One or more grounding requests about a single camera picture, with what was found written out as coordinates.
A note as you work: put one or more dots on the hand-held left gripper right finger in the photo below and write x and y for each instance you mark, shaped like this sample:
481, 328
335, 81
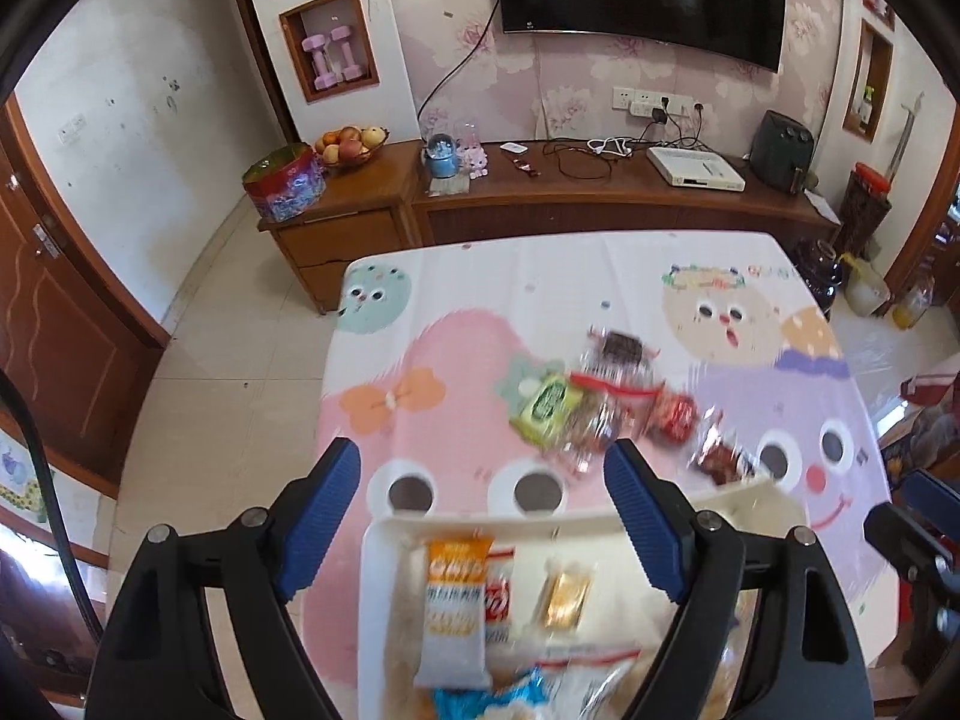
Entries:
645, 517

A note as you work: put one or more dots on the paper sheet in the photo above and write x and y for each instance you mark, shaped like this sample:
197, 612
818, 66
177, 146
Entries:
821, 208

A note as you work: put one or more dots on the wooden television cabinet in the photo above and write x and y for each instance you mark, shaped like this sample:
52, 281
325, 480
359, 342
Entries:
352, 240

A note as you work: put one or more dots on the clear wrapped dark red snack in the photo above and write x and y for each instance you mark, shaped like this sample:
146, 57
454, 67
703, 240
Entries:
720, 461

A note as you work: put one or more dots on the large white snack bag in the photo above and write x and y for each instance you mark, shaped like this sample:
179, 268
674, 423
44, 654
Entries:
577, 679

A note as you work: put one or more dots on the round printed tin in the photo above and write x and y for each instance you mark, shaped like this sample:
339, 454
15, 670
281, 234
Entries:
283, 184

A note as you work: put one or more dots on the dark green air fryer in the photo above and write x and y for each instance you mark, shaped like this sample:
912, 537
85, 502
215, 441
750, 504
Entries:
781, 154

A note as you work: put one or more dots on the clear cracker bag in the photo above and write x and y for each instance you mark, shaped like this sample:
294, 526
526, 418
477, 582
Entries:
731, 660
401, 664

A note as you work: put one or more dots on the orange white snack bar packet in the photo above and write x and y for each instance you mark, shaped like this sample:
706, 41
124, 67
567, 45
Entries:
454, 607

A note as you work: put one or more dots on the yellow oil bottle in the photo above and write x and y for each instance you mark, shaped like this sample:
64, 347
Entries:
913, 304

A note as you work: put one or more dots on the pink dumbbell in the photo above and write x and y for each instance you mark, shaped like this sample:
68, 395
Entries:
346, 52
321, 64

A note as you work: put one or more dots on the dark brown snack packet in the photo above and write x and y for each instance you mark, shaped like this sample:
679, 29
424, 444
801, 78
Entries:
619, 347

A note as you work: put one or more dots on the white set-top box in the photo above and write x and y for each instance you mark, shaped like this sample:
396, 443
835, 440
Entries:
696, 169

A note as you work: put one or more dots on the brown wooden door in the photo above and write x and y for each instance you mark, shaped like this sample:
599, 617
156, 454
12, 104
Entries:
60, 330

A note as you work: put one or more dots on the clear snack bag red strip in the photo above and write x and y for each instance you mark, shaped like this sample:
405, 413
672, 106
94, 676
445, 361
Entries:
607, 412

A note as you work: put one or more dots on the dark jar with red lid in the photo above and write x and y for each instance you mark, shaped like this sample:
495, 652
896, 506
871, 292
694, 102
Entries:
864, 210

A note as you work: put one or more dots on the white plastic jug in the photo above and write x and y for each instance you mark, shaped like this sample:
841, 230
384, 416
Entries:
864, 289

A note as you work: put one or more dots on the pink toy figure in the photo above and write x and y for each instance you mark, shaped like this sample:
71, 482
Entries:
472, 159

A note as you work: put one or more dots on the small white device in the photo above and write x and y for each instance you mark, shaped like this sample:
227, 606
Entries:
513, 148

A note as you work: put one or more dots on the fruit bowl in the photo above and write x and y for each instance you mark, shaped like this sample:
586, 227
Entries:
349, 146

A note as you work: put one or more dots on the small red item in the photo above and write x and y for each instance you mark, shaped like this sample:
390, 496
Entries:
525, 167

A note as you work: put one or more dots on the wooden framed wall niche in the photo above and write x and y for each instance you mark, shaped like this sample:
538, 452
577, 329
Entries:
294, 45

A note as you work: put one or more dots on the red white snack packet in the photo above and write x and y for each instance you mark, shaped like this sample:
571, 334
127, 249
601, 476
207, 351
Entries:
500, 596

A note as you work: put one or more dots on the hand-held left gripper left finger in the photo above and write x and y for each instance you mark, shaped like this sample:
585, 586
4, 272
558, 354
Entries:
322, 517

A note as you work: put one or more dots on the white plastic tray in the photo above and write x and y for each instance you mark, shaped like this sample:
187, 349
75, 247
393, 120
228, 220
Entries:
525, 532

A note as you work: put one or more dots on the cartoon printed tablecloth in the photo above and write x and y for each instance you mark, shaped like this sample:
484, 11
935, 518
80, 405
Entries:
450, 330

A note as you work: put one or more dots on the tall wall niche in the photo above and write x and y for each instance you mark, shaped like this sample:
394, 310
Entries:
870, 82

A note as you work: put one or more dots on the small yellow snack packet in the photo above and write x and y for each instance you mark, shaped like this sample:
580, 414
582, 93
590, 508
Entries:
566, 596

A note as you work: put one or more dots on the white wall sockets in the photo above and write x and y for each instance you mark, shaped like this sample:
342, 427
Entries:
645, 101

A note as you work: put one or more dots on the blue snow globe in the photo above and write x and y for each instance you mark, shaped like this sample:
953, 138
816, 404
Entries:
441, 157

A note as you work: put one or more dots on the green snack packet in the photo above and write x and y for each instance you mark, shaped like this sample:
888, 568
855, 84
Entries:
544, 409

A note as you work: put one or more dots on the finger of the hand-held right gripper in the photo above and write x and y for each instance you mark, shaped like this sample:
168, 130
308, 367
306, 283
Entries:
896, 540
934, 491

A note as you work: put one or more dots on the blue white snack packet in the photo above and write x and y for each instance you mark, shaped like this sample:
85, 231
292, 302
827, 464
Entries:
480, 701

